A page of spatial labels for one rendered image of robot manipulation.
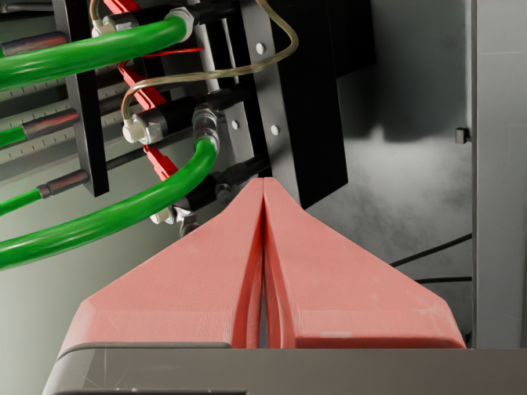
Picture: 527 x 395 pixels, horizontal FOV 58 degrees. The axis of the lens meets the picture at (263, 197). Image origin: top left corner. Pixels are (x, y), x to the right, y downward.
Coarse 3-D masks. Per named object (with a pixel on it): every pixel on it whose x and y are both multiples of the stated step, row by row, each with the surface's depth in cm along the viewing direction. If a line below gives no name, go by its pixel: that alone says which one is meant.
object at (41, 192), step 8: (32, 192) 55; (40, 192) 55; (48, 192) 56; (8, 200) 54; (16, 200) 54; (24, 200) 54; (32, 200) 55; (0, 208) 53; (8, 208) 53; (16, 208) 54
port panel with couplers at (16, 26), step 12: (0, 0) 56; (12, 0) 57; (24, 0) 58; (36, 0) 59; (0, 12) 56; (0, 24) 57; (12, 24) 57; (24, 24) 58; (36, 24) 59; (48, 24) 60
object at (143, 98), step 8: (128, 72) 44; (128, 80) 45; (136, 80) 44; (144, 88) 43; (152, 88) 44; (136, 96) 44; (144, 96) 43; (152, 96) 43; (160, 96) 43; (144, 104) 43; (152, 104) 43; (160, 104) 43
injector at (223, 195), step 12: (264, 156) 51; (228, 168) 49; (240, 168) 49; (252, 168) 50; (264, 168) 51; (204, 180) 46; (216, 180) 47; (228, 180) 48; (240, 180) 49; (192, 192) 45; (204, 192) 46; (216, 192) 45; (228, 192) 45; (180, 204) 44; (192, 204) 45; (204, 204) 46
